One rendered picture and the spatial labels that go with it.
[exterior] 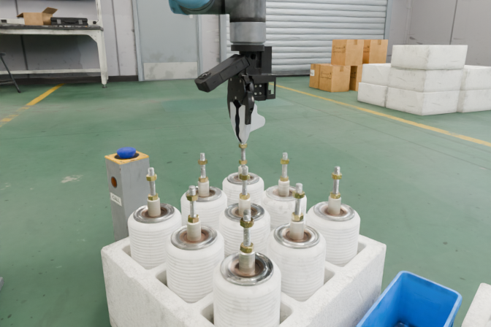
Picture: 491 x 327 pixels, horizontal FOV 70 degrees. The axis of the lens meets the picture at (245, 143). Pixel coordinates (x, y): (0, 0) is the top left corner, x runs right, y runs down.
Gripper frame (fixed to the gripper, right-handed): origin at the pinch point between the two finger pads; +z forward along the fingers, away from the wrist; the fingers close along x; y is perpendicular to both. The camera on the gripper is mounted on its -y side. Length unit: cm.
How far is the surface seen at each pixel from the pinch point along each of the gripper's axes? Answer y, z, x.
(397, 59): 229, -7, 126
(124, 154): -23.0, 2.7, 9.8
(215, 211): -10.3, 12.0, -7.8
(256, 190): 1.4, 11.4, -4.8
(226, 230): -12.0, 11.6, -16.0
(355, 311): 5.3, 25.4, -31.3
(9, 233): -50, 35, 52
